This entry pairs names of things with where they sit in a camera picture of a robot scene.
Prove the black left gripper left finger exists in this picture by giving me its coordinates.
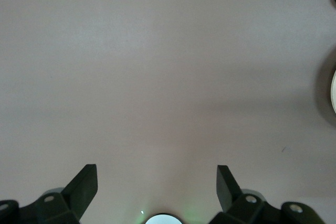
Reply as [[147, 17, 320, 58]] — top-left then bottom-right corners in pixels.
[[0, 164, 98, 224]]

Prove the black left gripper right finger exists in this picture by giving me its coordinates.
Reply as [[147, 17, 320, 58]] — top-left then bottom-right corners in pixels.
[[209, 165, 326, 224]]

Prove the round beige wooden plate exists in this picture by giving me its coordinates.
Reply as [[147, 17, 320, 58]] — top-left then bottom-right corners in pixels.
[[331, 70, 336, 114]]

